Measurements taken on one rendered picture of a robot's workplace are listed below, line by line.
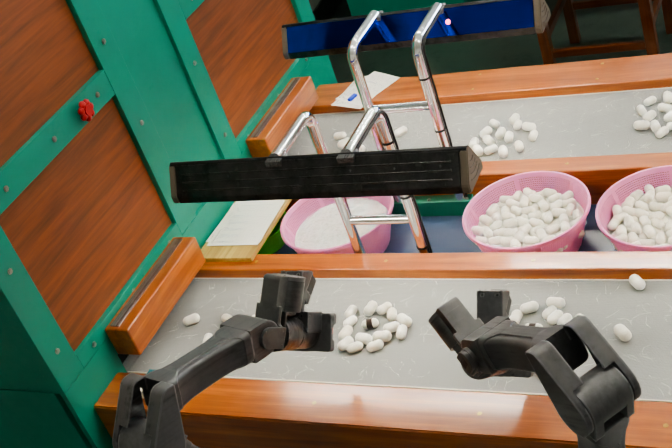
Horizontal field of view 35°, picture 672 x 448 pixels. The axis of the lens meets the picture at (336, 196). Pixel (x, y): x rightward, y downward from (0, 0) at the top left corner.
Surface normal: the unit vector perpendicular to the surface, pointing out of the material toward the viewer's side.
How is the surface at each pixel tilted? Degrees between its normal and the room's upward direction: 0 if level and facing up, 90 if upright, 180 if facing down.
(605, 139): 0
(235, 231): 0
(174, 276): 90
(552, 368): 37
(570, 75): 0
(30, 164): 90
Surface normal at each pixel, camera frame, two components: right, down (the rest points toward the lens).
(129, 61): 0.88, -0.04
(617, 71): -0.30, -0.80
